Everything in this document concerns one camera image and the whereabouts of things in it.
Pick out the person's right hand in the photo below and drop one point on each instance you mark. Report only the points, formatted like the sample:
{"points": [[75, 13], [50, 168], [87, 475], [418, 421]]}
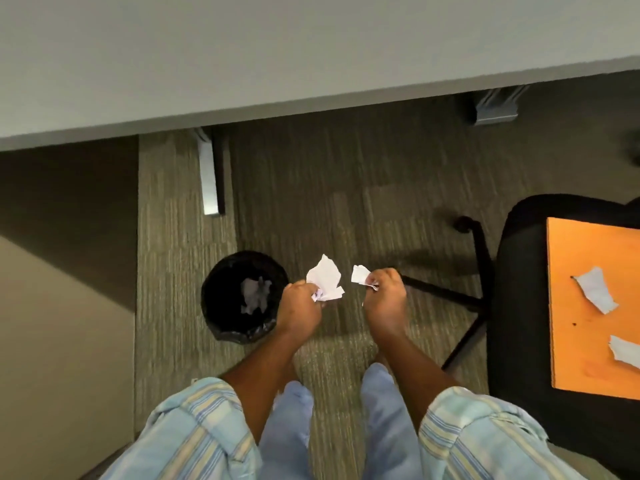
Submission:
{"points": [[385, 304]]}

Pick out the striped pale blue shirt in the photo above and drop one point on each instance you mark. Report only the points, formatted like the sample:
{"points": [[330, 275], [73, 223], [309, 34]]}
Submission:
{"points": [[190, 434]]}

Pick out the orange paper folder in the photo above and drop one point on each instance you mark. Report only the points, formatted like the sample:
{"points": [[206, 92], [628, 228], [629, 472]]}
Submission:
{"points": [[575, 354]]}

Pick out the person's left hand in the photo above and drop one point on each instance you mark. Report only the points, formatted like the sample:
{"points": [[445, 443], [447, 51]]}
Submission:
{"points": [[299, 312]]}

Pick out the person's left forearm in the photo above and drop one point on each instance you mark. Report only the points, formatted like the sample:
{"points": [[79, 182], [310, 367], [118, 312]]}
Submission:
{"points": [[260, 379]]}

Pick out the black mesh office chair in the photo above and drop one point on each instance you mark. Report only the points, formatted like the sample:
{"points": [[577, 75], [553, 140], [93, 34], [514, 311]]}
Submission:
{"points": [[520, 294]]}

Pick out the person's right forearm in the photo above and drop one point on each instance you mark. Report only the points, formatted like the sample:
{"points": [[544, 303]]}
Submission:
{"points": [[412, 374]]}

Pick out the light blue trousers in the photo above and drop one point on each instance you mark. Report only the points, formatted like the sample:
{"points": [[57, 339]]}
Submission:
{"points": [[290, 434]]}

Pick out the black round waste bin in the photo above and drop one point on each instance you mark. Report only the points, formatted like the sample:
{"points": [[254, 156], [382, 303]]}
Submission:
{"points": [[220, 294]]}

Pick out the glass-topped side partition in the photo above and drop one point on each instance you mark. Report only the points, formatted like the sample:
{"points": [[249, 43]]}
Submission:
{"points": [[50, 369]]}

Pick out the white table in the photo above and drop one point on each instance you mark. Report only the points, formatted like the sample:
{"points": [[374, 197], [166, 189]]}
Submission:
{"points": [[250, 54]]}

